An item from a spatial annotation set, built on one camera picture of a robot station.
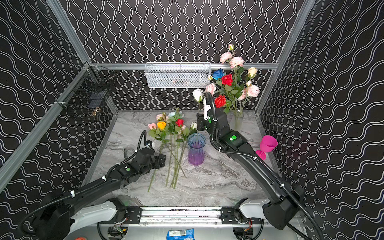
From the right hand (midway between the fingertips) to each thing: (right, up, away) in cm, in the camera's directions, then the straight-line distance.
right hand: (201, 113), depth 71 cm
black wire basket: (-70, +14, +23) cm, 75 cm away
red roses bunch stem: (-14, -11, +33) cm, 37 cm away
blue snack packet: (-8, -56, -2) cm, 57 cm away
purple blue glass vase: (-2, -15, +12) cm, 19 cm away
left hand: (-19, -24, +11) cm, 32 cm away
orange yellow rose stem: (-27, -12, +32) cm, 43 cm away
